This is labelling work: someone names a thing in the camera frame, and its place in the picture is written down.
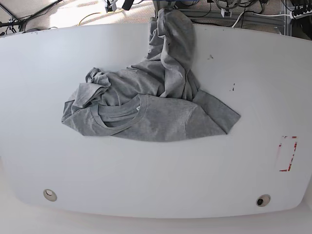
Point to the grey T-shirt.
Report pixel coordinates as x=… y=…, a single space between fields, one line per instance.
x=158 y=99

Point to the left table grommet hole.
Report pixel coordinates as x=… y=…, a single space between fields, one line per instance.
x=50 y=195

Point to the table grommet hole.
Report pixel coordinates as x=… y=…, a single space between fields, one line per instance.
x=263 y=200
x=50 y=195

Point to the red tape rectangle marker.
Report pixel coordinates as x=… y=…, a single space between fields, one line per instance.
x=285 y=153

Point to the right table grommet hole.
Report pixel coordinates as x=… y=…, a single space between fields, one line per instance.
x=263 y=200

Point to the white power strip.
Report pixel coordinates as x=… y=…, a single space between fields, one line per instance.
x=301 y=12

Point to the black tripod legs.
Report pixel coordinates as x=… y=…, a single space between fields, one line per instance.
x=21 y=22

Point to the aluminium frame stand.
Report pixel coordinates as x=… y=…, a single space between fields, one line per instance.
x=159 y=4

